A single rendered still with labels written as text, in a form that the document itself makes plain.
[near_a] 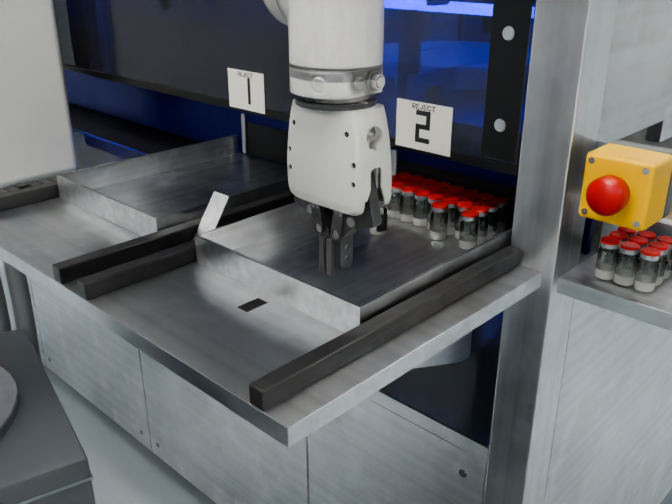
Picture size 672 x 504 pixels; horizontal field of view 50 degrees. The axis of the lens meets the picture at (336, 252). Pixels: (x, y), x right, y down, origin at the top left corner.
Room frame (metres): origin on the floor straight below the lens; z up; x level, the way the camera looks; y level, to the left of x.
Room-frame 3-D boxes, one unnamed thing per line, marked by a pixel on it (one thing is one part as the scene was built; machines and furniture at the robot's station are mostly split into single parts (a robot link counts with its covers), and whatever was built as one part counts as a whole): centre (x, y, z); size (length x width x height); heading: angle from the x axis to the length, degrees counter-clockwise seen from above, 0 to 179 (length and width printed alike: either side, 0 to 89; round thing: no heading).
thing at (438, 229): (0.85, -0.13, 0.90); 0.02 x 0.02 x 0.05
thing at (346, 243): (0.64, -0.01, 0.96); 0.03 x 0.03 x 0.07; 46
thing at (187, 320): (0.88, 0.13, 0.87); 0.70 x 0.48 x 0.02; 46
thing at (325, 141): (0.66, 0.00, 1.05); 0.10 x 0.07 x 0.11; 46
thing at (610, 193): (0.69, -0.28, 0.99); 0.04 x 0.04 x 0.04; 46
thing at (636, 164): (0.72, -0.31, 0.99); 0.08 x 0.07 x 0.07; 136
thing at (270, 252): (0.81, -0.05, 0.90); 0.34 x 0.26 x 0.04; 136
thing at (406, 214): (0.89, -0.12, 0.90); 0.18 x 0.02 x 0.05; 46
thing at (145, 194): (1.04, 0.20, 0.90); 0.34 x 0.26 x 0.04; 136
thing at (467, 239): (0.82, -0.16, 0.90); 0.02 x 0.02 x 0.05
